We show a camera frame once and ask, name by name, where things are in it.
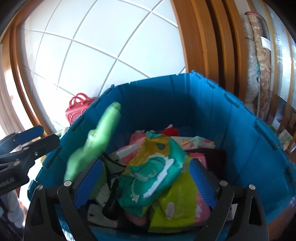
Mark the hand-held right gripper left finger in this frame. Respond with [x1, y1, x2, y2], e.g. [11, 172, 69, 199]
[23, 159, 103, 241]

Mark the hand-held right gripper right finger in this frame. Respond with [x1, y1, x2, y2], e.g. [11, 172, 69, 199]
[188, 159, 269, 241]

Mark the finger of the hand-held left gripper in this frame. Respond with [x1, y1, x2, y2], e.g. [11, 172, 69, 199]
[13, 126, 44, 144]
[14, 134, 60, 163]

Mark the dark brown cloth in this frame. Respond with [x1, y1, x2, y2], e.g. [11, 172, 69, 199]
[185, 148, 228, 171]

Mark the pink green wipes packet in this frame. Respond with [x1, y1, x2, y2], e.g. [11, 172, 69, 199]
[148, 170, 212, 233]

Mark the green frog plush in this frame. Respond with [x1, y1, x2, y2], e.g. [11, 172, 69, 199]
[63, 102, 122, 181]

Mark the teal wipes packet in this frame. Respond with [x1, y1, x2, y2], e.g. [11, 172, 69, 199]
[117, 132, 186, 218]

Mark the blue plastic crate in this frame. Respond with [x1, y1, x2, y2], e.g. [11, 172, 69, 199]
[26, 70, 293, 241]

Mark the person's left hand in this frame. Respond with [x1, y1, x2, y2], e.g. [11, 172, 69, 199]
[7, 192, 25, 224]

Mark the pink printed box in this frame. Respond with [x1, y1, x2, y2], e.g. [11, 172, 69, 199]
[180, 136, 215, 150]

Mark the red toy suitcase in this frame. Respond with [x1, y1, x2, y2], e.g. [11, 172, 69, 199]
[65, 93, 97, 123]

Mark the red plush toy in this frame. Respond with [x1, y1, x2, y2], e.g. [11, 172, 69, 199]
[159, 128, 179, 138]

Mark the white padded headboard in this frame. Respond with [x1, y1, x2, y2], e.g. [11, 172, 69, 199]
[14, 0, 188, 130]

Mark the rolled white fabric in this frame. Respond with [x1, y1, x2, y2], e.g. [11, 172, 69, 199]
[242, 22, 260, 109]

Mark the rolled patterned carpet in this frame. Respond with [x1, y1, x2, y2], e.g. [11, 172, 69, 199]
[245, 11, 274, 122]

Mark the wooden slatted screen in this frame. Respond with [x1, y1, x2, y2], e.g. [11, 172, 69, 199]
[170, 0, 296, 139]

